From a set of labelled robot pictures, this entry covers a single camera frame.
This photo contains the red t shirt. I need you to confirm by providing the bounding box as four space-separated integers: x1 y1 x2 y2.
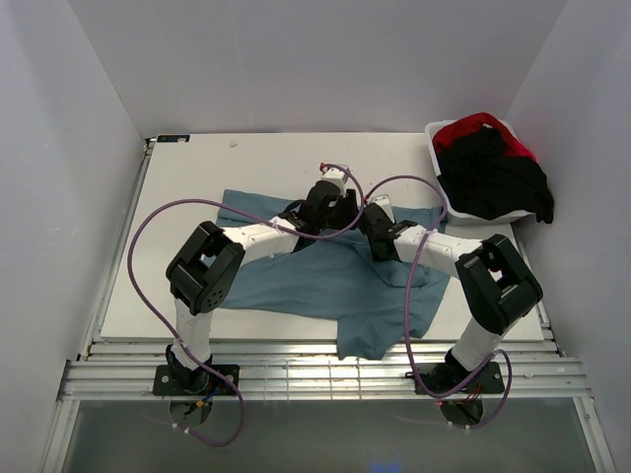
432 112 536 161

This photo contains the purple cable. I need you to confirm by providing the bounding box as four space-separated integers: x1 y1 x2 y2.
126 163 376 447
362 174 514 431

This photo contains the aluminium frame rail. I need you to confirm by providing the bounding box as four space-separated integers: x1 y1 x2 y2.
40 331 614 472

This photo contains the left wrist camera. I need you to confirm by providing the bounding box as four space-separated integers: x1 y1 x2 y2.
319 163 350 195

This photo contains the blue t shirt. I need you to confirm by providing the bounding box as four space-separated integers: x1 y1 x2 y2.
215 188 451 362

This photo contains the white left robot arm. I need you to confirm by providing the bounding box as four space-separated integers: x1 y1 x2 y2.
166 179 361 394

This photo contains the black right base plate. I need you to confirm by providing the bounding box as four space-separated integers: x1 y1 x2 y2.
418 362 505 394

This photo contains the blue label sticker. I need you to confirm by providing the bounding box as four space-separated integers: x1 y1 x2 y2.
156 134 190 143

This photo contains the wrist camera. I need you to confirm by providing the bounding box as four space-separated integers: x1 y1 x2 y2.
370 194 396 223
319 163 350 195

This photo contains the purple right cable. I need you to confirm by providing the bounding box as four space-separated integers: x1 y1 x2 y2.
362 174 514 431

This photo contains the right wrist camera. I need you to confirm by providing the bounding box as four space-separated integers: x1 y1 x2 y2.
370 194 396 223

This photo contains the black t shirt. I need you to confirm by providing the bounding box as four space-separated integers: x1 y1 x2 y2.
437 128 555 224

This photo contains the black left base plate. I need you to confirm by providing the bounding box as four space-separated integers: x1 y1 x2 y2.
152 365 240 397

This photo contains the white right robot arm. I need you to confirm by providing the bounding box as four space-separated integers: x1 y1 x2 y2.
359 202 543 399

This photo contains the white perforated plastic basket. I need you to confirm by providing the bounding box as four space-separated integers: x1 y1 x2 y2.
424 116 538 228

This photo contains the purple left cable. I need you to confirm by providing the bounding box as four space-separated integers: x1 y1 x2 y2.
126 163 376 447

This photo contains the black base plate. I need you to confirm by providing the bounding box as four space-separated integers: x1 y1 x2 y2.
418 362 505 394
152 365 240 397

